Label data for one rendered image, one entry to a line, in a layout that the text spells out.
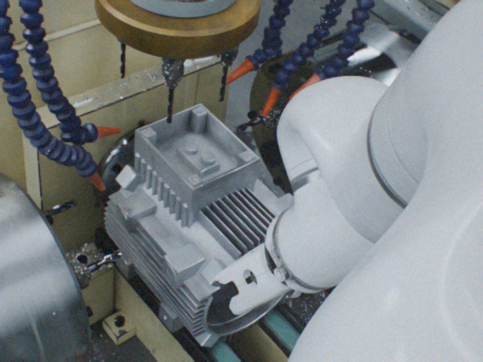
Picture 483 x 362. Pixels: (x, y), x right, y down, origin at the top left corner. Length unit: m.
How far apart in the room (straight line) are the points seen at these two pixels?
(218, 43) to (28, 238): 0.28
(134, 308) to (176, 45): 0.46
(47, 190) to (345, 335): 0.86
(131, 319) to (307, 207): 0.57
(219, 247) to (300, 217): 0.27
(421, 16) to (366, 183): 0.82
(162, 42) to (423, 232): 0.62
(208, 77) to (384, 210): 0.68
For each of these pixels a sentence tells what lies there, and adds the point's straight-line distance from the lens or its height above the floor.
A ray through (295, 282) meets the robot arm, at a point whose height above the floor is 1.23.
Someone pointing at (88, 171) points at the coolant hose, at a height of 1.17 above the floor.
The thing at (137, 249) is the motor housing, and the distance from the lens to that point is 1.04.
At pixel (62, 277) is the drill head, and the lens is 0.88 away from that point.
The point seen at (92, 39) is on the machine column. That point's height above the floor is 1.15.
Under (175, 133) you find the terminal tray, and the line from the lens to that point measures 1.05.
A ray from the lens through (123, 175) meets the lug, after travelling 1.04.
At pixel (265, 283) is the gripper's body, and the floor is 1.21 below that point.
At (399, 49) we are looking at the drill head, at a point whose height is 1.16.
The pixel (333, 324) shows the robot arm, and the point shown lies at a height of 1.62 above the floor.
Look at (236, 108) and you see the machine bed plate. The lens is 1.60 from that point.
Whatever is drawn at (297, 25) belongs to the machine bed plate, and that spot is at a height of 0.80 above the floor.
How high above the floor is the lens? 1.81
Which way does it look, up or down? 44 degrees down
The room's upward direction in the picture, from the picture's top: 9 degrees clockwise
